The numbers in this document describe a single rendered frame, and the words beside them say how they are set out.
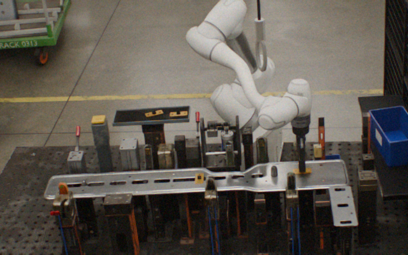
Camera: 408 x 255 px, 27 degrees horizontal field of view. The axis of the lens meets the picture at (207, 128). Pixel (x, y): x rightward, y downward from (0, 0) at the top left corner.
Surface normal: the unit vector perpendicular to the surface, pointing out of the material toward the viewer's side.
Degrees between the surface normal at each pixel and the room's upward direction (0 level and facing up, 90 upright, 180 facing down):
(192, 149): 90
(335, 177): 0
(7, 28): 0
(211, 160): 0
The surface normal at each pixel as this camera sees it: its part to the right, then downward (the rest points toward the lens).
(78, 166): -0.04, 0.50
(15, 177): -0.08, -0.87
